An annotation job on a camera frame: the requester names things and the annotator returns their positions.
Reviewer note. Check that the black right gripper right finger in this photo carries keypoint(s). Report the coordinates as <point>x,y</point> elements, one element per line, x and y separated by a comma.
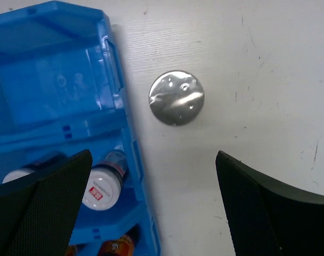
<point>267,216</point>

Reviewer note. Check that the blue storage bin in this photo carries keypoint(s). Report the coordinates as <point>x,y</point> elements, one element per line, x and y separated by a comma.
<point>99,133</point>
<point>148,245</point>
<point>58,61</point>

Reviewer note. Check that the blue near storage bin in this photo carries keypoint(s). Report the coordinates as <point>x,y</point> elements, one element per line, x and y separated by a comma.
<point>148,245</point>

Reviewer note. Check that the blue far storage bin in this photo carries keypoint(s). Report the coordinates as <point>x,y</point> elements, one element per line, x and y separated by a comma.
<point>58,61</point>

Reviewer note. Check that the red cap sauce jar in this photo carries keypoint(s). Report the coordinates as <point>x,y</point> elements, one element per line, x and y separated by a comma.
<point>124,246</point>
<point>73,250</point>

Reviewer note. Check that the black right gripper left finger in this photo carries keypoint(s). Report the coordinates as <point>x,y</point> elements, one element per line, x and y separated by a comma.
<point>38,211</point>

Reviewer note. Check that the white cap spice jar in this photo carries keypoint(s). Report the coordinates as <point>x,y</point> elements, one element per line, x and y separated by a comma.
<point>106,181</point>
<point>35,166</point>

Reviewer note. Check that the silver cap shaker bottle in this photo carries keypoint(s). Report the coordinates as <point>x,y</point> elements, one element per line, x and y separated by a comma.
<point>176,97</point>

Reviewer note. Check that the blue middle storage bin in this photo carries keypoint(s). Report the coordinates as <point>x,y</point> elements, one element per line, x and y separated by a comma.
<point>99,133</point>

